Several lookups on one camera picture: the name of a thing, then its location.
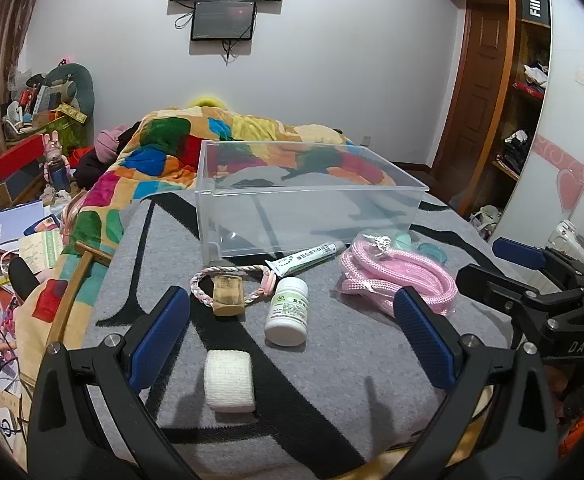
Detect grey green plush toy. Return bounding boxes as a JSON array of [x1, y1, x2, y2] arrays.
[[39, 62, 96, 117]]

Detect clear plastic storage box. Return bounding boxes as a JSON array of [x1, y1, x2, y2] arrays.
[[195, 140, 430, 266]]

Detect brown wooden door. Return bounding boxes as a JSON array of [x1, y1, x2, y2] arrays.
[[431, 0, 516, 182]]

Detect white plastic object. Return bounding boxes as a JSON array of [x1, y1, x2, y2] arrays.
[[546, 219, 584, 267]]

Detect white pill bottle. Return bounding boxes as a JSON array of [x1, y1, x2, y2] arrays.
[[264, 276, 309, 347]]

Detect dark clothes pile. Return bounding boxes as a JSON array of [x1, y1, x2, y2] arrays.
[[73, 146, 109, 192]]

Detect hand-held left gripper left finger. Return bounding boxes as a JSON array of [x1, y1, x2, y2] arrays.
[[27, 285, 199, 480]]

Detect green printed box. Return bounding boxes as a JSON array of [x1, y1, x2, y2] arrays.
[[47, 102, 91, 147]]

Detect small brown pouch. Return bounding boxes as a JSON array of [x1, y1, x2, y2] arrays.
[[212, 274, 247, 319]]

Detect wooden chair frame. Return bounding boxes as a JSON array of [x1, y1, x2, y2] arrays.
[[52, 241, 114, 350]]

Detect black printed box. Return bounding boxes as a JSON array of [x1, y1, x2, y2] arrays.
[[520, 0, 553, 27]]

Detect small black wall monitor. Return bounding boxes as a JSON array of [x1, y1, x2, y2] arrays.
[[190, 0, 257, 42]]

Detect white wardrobe sliding door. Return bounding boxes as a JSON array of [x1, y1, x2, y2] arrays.
[[486, 0, 584, 261]]

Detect white bandage roll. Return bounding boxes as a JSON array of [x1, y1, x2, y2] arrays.
[[204, 350, 257, 414]]

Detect white handbag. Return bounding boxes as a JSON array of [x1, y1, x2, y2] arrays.
[[469, 205, 503, 237]]

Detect pink rope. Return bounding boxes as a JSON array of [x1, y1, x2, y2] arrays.
[[336, 232, 458, 319]]

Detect white ointment tube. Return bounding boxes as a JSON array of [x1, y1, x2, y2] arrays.
[[264, 241, 345, 277]]

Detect pink white braided cord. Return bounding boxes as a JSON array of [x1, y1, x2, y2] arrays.
[[189, 265, 275, 307]]

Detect green white paper leaflet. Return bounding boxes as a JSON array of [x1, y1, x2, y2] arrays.
[[19, 229, 66, 274]]

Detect pink knitted hat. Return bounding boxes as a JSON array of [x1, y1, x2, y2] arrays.
[[96, 125, 134, 161]]

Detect grey black patterned blanket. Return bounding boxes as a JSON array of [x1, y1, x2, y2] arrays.
[[79, 187, 520, 477]]

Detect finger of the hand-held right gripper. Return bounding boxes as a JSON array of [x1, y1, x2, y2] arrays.
[[492, 238, 584, 292], [456, 263, 584, 346]]

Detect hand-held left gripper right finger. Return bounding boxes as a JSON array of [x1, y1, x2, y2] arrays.
[[386, 286, 560, 480]]

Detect yellow pillow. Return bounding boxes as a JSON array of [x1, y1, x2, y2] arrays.
[[187, 94, 231, 111]]

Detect pink rabbit toy bottle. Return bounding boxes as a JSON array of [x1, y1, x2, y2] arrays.
[[42, 130, 74, 194]]

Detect wooden wardrobe shelves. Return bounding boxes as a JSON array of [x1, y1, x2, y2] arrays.
[[413, 0, 553, 183]]

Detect colourful patchwork blanket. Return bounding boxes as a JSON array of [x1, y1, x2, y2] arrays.
[[14, 106, 423, 352]]

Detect red box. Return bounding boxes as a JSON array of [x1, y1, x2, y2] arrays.
[[0, 133, 46, 181]]

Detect blue notebook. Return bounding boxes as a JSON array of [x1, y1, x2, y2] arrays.
[[0, 200, 46, 252]]

